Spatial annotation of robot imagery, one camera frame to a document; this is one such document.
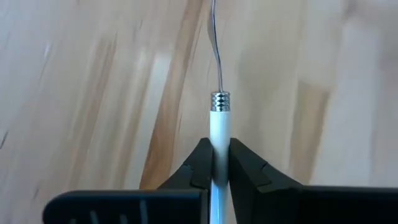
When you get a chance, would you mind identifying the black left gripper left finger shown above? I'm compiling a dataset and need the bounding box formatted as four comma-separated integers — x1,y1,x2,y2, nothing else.
42,137,215,224

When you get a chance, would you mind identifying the white-handled silver fork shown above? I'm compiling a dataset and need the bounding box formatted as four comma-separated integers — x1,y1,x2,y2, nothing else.
207,0,233,224

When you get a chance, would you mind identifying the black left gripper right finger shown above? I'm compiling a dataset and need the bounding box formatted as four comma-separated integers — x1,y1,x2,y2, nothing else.
228,138,398,224

